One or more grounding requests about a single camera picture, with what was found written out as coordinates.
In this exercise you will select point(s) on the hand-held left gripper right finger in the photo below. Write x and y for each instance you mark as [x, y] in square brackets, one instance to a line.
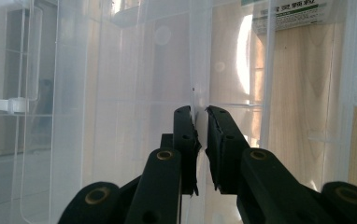
[225, 146]

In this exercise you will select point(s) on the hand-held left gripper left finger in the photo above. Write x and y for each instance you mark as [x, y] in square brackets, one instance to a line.
[186, 137]

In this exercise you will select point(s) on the clear plastic storage box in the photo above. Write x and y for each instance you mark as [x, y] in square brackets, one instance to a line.
[120, 77]

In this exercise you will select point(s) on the green cardboard box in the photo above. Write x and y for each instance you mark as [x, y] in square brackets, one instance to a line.
[288, 14]

